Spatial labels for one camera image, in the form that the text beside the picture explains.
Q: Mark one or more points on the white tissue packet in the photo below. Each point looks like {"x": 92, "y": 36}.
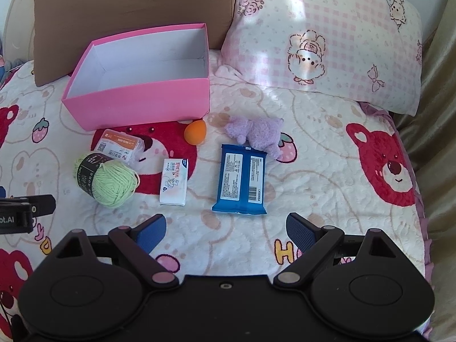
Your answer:
{"x": 173, "y": 185}

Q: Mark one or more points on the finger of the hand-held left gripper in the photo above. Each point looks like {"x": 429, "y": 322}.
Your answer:
{"x": 44, "y": 205}

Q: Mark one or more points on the orange makeup sponge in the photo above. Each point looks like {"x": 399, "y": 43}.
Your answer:
{"x": 195, "y": 133}

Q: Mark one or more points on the pink cardboard box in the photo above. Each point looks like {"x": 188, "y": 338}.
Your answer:
{"x": 142, "y": 103}

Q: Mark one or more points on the printed bear blanket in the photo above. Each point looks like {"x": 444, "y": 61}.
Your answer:
{"x": 320, "y": 171}

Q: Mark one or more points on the beige headboard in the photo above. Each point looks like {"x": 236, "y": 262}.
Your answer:
{"x": 19, "y": 3}

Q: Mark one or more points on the beige satin cloth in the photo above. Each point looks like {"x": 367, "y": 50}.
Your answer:
{"x": 434, "y": 114}

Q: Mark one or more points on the brown cushion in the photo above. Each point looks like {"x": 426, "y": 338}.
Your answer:
{"x": 107, "y": 14}

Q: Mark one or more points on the pink checked pillow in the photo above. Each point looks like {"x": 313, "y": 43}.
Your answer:
{"x": 338, "y": 25}

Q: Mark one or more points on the purple plush toy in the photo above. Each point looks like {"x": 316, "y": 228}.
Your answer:
{"x": 254, "y": 133}

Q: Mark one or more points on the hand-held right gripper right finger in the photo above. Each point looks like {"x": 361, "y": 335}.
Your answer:
{"x": 301, "y": 231}

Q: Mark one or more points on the green yarn ball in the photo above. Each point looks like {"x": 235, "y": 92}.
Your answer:
{"x": 114, "y": 185}

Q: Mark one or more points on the blue wet wipes packet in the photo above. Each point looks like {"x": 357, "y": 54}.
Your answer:
{"x": 238, "y": 181}

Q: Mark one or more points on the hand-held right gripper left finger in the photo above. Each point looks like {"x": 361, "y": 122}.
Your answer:
{"x": 151, "y": 231}

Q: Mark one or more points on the clear plastic box orange label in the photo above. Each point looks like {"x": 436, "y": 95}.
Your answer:
{"x": 119, "y": 146}

